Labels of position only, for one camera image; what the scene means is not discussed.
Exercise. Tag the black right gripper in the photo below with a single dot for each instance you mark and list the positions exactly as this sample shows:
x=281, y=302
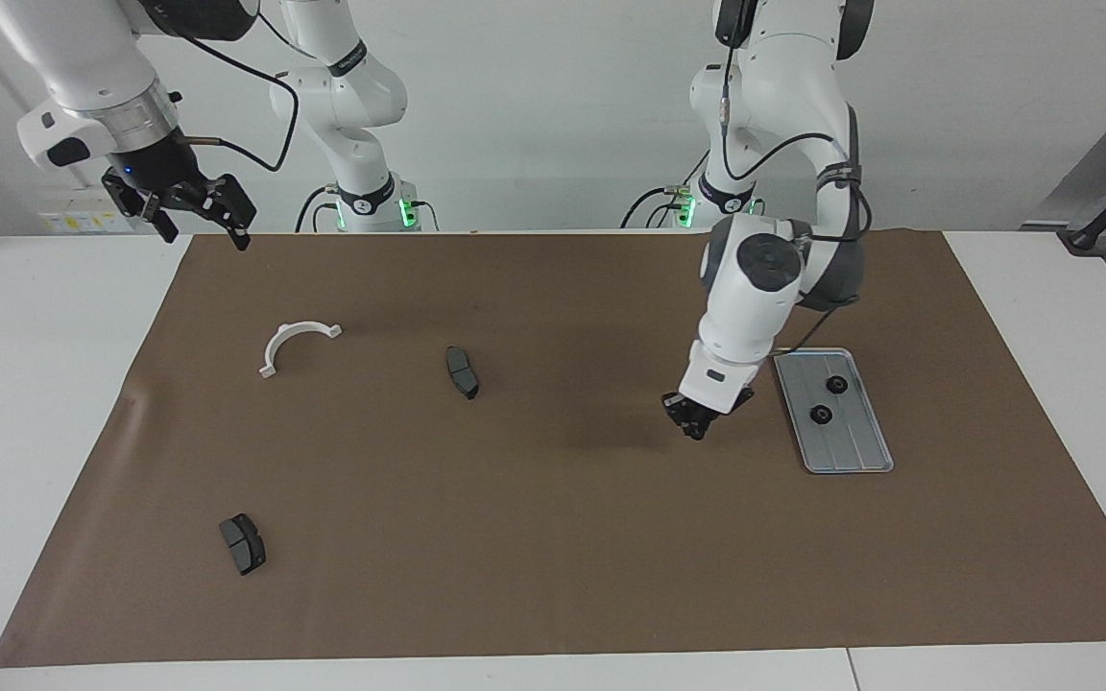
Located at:
x=159, y=173

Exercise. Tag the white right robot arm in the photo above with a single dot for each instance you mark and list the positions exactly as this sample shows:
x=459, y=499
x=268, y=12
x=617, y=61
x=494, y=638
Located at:
x=83, y=58

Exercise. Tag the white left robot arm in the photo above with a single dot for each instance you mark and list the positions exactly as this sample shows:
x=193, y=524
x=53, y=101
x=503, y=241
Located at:
x=755, y=297

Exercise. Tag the brown paper mat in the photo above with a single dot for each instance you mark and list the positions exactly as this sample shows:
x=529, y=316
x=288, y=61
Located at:
x=611, y=537

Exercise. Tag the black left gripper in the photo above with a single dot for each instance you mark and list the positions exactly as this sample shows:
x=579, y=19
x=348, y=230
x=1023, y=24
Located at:
x=697, y=408

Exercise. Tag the silver metal tray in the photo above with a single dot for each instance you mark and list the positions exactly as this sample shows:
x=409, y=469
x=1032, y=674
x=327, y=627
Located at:
x=851, y=441

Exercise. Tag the white wall socket box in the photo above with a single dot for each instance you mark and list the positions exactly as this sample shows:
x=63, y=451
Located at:
x=68, y=221

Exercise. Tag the short grey brake pad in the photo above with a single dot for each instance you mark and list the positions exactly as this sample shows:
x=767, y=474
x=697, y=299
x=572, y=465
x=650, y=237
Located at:
x=246, y=545

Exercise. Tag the long grey brake pad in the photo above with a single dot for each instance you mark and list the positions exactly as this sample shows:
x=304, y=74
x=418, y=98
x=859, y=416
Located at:
x=462, y=372

